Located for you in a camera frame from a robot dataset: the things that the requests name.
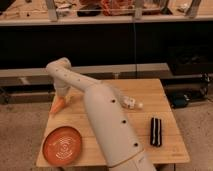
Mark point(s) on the orange ceramic bowl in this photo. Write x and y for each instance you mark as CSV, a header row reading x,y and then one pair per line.
x,y
62,146

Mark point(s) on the wooden table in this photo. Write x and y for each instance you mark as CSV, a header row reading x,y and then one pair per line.
x,y
155,104

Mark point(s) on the dark device on floor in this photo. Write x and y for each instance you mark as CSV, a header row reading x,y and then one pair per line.
x,y
179,100

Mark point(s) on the small white toy object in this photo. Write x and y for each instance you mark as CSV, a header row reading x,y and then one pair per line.
x,y
131,103

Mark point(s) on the orange pepper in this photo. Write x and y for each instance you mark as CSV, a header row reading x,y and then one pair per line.
x,y
58,105

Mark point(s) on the black striped rectangular object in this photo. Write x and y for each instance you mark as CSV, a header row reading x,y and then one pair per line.
x,y
156,132

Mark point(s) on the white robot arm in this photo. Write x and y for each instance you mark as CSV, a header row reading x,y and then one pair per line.
x,y
116,137

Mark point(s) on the background workbench shelf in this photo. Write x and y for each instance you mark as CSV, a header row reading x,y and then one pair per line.
x,y
76,12

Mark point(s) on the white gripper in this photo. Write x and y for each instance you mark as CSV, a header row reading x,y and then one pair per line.
x,y
61,89

